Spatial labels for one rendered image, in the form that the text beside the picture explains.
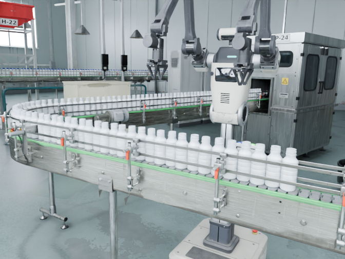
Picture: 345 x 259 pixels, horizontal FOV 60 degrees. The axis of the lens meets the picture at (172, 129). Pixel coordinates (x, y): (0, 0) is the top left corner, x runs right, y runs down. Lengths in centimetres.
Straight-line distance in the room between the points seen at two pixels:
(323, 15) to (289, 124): 887
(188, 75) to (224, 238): 581
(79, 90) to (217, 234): 389
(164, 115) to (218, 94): 170
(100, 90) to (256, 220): 463
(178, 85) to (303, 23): 727
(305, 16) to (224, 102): 1170
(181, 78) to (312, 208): 641
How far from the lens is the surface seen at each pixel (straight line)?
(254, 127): 526
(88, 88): 550
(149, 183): 149
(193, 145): 135
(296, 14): 1354
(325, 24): 1335
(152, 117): 342
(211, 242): 222
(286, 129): 497
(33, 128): 207
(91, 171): 173
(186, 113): 377
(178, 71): 745
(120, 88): 582
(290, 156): 123
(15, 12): 805
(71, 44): 1216
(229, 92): 187
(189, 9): 190
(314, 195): 128
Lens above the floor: 146
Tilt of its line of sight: 12 degrees down
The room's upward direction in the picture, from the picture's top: 1 degrees clockwise
